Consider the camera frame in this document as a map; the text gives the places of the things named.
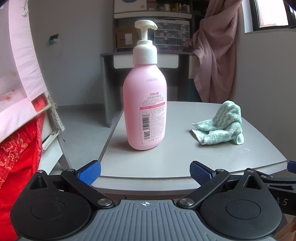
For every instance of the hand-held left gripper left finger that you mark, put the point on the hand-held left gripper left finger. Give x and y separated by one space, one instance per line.
90 172

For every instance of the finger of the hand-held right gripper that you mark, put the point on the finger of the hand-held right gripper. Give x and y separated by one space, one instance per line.
291 166

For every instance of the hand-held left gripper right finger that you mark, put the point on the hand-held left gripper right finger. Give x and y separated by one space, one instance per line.
200 172

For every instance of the green striped towel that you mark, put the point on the green striped towel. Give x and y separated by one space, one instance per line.
222 129

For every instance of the pink pump bottle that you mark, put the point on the pink pump bottle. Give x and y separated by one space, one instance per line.
144 104

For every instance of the person's right hand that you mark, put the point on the person's right hand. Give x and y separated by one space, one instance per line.
293 224

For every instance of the red embroidered cloth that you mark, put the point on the red embroidered cloth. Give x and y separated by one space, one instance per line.
20 162

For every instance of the grey desk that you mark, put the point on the grey desk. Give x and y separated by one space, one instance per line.
105 92

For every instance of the teal cabinet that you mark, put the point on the teal cabinet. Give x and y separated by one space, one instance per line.
193 90

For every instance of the pink curtain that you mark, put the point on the pink curtain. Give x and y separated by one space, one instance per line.
215 58

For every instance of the white desk drawer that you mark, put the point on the white desk drawer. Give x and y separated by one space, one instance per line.
166 61

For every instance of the cardboard box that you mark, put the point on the cardboard box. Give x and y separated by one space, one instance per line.
122 37

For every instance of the clear plastic drawer organizer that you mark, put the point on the clear plastic drawer organizer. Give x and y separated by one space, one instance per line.
171 34

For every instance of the dark framed window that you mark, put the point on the dark framed window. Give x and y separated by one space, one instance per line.
270 14

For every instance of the grey shelf unit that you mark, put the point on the grey shelf unit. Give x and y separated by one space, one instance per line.
173 15

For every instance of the row of small jars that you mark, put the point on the row of small jars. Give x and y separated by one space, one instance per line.
175 8

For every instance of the white bed frame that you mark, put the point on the white bed frame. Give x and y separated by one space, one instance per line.
55 143

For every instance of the black wall plug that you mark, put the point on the black wall plug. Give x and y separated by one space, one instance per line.
53 38

